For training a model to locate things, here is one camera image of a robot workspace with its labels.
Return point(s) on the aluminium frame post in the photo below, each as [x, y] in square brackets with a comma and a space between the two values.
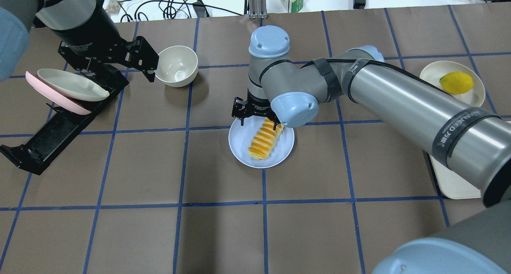
[256, 9]

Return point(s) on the pink plate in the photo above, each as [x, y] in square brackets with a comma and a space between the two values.
[54, 96]

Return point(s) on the yellow lemon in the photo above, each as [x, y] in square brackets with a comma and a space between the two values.
[456, 83]

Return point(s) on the blue plate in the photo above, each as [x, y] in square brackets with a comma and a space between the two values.
[241, 136]

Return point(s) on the black plate rack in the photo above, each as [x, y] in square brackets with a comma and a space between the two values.
[47, 143]

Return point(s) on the cream plate with lemon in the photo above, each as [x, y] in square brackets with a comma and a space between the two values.
[434, 71]

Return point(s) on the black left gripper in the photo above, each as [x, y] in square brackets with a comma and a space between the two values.
[88, 30]

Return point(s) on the white rectangular tray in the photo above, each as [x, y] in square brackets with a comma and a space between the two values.
[451, 185]

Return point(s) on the yellow striped bread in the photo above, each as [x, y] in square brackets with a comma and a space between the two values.
[264, 141]

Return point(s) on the white ceramic bowl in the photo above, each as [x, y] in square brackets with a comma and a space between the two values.
[177, 66]

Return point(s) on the black power adapter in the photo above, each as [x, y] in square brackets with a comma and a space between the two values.
[200, 9]

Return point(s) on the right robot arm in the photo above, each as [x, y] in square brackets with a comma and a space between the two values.
[472, 142]

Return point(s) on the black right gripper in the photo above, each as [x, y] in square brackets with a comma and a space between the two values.
[256, 105]

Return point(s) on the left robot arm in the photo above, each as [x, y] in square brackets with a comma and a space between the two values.
[90, 39]

